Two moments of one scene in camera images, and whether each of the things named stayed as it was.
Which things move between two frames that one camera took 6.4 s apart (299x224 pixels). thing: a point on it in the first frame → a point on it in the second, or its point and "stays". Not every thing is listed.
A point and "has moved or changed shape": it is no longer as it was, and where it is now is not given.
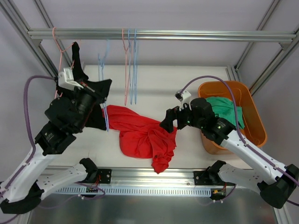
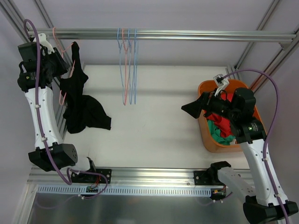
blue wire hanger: x=100 y=65 → x=124 y=101
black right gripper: x=176 y=115 → x=205 y=102
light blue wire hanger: x=134 y=89 stays
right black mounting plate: x=202 y=178 stays
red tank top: x=141 y=137 has moved or changed shape
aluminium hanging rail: x=169 y=35 stays
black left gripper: x=98 y=94 → x=60 y=63
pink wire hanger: x=126 y=83 stays
